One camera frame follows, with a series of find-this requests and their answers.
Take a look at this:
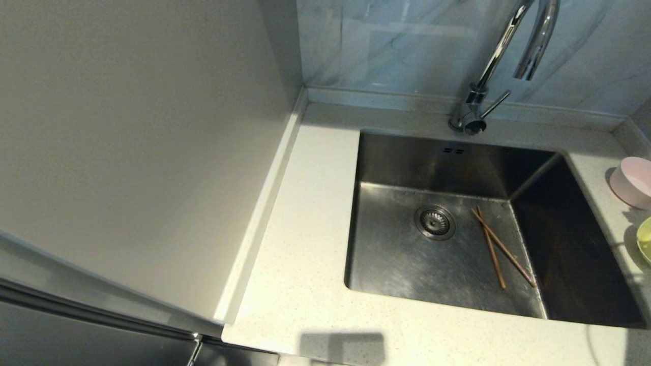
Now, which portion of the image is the round metal drain strainer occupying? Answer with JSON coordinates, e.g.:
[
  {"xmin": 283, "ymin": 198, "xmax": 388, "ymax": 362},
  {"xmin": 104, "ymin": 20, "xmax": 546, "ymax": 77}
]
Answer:
[{"xmin": 415, "ymin": 204, "xmax": 456, "ymax": 240}]

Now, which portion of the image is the white countertop upstand strip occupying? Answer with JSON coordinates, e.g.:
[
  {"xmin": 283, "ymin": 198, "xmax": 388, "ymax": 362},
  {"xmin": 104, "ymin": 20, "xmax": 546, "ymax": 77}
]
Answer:
[{"xmin": 214, "ymin": 87, "xmax": 309, "ymax": 326}]

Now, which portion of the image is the brown wooden chopstick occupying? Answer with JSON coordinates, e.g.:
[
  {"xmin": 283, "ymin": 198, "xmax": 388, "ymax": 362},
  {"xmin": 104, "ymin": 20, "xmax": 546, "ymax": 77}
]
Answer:
[
  {"xmin": 471, "ymin": 208, "xmax": 538, "ymax": 289},
  {"xmin": 477, "ymin": 205, "xmax": 508, "ymax": 290}
]

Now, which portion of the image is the pink plastic bowl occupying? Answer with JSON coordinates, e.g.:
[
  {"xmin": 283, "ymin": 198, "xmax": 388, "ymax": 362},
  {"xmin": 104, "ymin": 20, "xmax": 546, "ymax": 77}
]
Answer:
[{"xmin": 609, "ymin": 157, "xmax": 651, "ymax": 210}]

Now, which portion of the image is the stainless steel sink basin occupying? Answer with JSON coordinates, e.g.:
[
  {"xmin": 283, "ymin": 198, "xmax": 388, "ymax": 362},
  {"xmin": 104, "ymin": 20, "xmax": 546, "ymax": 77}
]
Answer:
[{"xmin": 344, "ymin": 129, "xmax": 647, "ymax": 328}]

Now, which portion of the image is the beige tall cabinet side panel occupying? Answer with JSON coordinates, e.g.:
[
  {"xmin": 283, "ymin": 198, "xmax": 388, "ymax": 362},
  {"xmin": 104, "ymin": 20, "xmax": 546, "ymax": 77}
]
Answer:
[{"xmin": 0, "ymin": 0, "xmax": 306, "ymax": 323}]

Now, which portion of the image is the grey tall cabinet door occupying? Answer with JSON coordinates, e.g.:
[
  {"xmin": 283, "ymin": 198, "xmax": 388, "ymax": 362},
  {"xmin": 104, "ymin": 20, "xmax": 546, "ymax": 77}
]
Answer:
[{"xmin": 0, "ymin": 218, "xmax": 227, "ymax": 337}]

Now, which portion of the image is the small chrome cabinet handle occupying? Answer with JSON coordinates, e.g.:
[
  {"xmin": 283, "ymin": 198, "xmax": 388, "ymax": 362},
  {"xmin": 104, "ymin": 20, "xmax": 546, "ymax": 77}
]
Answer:
[{"xmin": 186, "ymin": 332, "xmax": 204, "ymax": 366}]

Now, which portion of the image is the silver cabinet trim strip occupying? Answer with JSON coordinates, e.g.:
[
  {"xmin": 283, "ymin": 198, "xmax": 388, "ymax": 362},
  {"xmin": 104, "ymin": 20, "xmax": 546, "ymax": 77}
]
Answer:
[{"xmin": 0, "ymin": 274, "xmax": 200, "ymax": 341}]

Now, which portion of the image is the chrome gooseneck kitchen faucet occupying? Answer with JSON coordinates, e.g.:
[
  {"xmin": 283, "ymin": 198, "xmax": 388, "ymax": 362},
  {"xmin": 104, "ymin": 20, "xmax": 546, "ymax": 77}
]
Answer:
[{"xmin": 448, "ymin": 0, "xmax": 561, "ymax": 136}]

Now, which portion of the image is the glossy grey lower cabinet door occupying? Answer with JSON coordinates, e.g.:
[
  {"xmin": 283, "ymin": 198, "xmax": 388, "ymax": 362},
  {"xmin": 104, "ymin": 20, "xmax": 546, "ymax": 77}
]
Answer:
[{"xmin": 0, "ymin": 290, "xmax": 279, "ymax": 366}]

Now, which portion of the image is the yellow-green plastic bowl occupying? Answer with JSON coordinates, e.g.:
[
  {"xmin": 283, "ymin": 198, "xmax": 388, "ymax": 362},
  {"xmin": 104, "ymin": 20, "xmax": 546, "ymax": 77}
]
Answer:
[{"xmin": 636, "ymin": 217, "xmax": 651, "ymax": 265}]

